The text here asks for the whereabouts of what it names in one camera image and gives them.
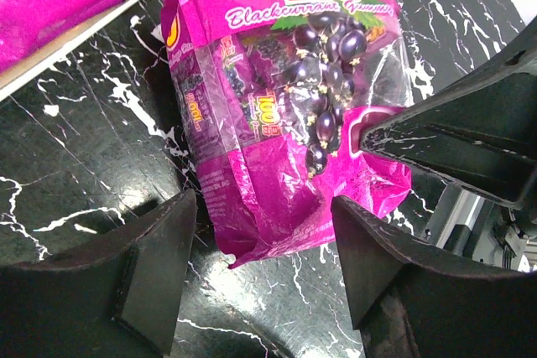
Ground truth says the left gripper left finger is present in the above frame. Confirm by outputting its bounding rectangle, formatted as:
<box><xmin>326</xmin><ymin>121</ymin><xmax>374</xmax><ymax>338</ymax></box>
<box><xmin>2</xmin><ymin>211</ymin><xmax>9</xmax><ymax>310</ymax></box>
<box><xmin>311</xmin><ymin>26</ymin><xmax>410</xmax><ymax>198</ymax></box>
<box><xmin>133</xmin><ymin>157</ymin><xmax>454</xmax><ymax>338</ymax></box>
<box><xmin>1</xmin><ymin>190</ymin><xmax>197</xmax><ymax>357</ymax></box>

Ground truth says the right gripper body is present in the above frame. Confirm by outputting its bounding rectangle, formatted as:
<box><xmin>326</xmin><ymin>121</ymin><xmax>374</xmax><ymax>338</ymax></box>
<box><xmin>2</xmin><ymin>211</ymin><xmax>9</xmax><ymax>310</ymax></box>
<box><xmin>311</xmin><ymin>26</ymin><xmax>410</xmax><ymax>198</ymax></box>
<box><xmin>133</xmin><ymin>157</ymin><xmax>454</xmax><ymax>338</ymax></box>
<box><xmin>419</xmin><ymin>185</ymin><xmax>536</xmax><ymax>272</ymax></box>

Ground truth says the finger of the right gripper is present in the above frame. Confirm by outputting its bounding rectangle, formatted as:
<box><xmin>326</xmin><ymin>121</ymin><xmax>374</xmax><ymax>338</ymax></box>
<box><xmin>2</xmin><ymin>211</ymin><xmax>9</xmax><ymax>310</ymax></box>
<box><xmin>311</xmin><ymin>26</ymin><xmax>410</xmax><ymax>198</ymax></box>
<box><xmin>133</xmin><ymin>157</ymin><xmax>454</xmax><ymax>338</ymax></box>
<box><xmin>360</xmin><ymin>22</ymin><xmax>536</xmax><ymax>210</ymax></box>

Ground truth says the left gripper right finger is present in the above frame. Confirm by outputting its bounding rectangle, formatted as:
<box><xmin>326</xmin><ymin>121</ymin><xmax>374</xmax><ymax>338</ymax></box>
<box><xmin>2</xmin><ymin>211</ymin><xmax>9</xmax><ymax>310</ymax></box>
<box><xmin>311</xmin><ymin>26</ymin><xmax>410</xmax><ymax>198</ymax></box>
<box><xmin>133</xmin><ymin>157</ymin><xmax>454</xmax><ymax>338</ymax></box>
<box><xmin>331</xmin><ymin>196</ymin><xmax>536</xmax><ymax>357</ymax></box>

